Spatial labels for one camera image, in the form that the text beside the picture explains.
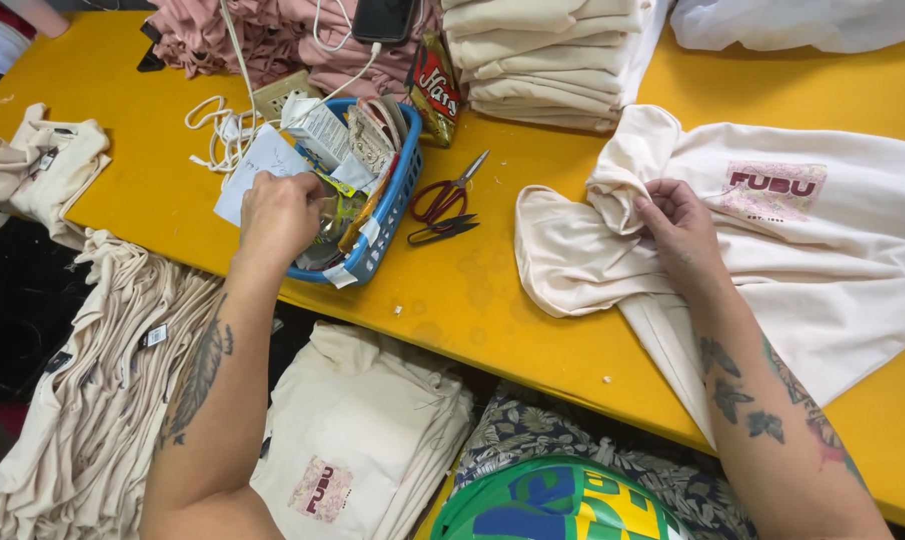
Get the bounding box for black thread snips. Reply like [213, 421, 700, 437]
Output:
[407, 214, 481, 248]

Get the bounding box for white charging cable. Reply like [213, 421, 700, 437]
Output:
[280, 0, 384, 133]

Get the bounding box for white paper sheet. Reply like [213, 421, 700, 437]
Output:
[214, 123, 315, 228]

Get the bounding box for pile of pink garments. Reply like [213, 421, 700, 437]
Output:
[141, 0, 444, 104]

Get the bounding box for red and gold snack bag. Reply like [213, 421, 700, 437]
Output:
[405, 30, 463, 149]

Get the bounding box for black smartphone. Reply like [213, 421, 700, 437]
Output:
[351, 0, 418, 47]

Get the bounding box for stack of folded cream shirts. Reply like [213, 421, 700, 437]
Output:
[441, 0, 672, 135]

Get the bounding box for person's floral shorts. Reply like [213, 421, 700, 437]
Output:
[451, 381, 761, 540]

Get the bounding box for small white carton box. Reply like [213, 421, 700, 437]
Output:
[281, 93, 353, 171]

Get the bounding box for orange packet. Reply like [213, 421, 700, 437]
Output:
[337, 159, 395, 255]

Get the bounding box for beige patterned pouch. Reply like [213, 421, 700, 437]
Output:
[346, 103, 399, 178]

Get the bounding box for black tags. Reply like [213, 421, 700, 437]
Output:
[136, 21, 167, 74]

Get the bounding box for clear plastic bag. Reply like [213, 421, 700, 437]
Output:
[670, 0, 905, 55]

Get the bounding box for blue plastic basket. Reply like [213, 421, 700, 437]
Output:
[283, 97, 425, 288]

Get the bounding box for person's left hand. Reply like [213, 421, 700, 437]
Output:
[238, 171, 328, 265]

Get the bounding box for cream printed t-shirt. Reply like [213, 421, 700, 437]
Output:
[514, 103, 905, 451]

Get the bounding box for beige power strip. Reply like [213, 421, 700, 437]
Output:
[253, 69, 323, 122]

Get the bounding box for person's right hand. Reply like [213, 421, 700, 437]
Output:
[634, 178, 731, 280]

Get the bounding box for heap of cream tagged shirts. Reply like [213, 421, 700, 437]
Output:
[0, 228, 226, 540]

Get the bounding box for red handled scissors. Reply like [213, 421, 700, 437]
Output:
[410, 150, 491, 227]

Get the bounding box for stack of cream printed shirts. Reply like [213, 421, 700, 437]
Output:
[250, 322, 476, 540]

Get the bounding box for person's green printed shirt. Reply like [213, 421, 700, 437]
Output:
[430, 455, 695, 540]

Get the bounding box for crumpled cream shirt with tag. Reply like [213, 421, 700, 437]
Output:
[0, 102, 113, 252]

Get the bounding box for white power cord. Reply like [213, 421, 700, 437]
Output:
[184, 0, 264, 176]

